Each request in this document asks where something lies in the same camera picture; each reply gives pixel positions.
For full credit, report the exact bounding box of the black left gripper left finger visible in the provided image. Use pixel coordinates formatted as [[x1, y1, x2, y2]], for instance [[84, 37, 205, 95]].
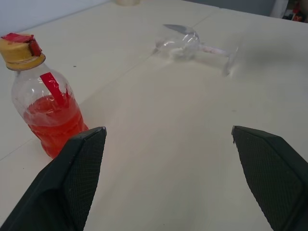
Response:
[[0, 126, 107, 231]]

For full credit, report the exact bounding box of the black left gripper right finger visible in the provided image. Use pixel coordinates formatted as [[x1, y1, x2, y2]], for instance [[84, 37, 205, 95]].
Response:
[[231, 125, 308, 231]]

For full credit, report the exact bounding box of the red bottle with cork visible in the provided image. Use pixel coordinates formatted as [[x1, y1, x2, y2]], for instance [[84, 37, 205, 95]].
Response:
[[0, 33, 89, 159]]

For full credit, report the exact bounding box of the clear wine glass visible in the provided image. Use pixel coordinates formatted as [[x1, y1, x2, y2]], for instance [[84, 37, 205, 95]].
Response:
[[151, 24, 240, 77]]

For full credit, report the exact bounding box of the dark background clutter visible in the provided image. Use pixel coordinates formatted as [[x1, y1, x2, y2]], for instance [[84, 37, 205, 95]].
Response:
[[270, 0, 308, 24]]

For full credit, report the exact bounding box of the beige translucent tape roll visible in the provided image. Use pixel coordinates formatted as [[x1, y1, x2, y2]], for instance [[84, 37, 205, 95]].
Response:
[[115, 0, 141, 6]]

